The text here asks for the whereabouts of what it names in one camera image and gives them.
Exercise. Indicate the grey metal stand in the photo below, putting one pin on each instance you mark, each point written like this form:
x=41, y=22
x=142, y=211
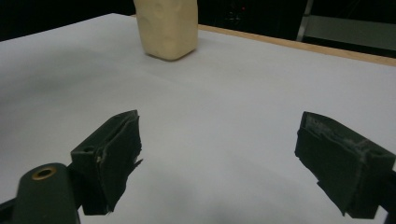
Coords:
x=345, y=31

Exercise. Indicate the beige square container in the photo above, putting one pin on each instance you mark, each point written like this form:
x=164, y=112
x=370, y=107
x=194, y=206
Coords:
x=169, y=28

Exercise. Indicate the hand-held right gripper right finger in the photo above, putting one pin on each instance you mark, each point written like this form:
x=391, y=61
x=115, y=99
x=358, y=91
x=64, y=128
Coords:
x=342, y=165

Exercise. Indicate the white table sheet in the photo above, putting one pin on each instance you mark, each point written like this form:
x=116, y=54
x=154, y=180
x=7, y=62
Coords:
x=218, y=93

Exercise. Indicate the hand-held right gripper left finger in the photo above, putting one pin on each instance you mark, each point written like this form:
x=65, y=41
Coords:
x=109, y=161

